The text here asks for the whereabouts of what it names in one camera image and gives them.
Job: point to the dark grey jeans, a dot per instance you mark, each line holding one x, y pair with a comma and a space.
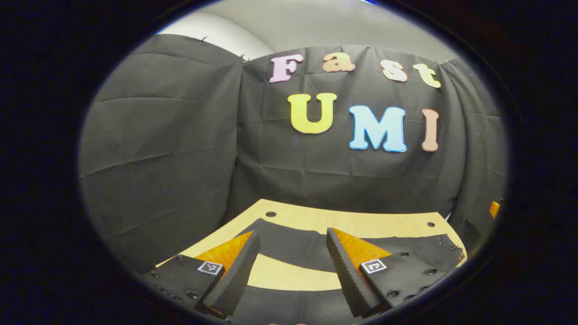
298, 246

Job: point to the black backdrop cloth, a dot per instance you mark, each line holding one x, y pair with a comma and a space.
180, 144

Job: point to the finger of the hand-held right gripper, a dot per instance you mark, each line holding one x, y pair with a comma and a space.
494, 209

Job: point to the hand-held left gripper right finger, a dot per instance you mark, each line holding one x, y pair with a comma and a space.
345, 271

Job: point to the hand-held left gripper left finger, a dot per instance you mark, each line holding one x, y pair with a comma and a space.
237, 271

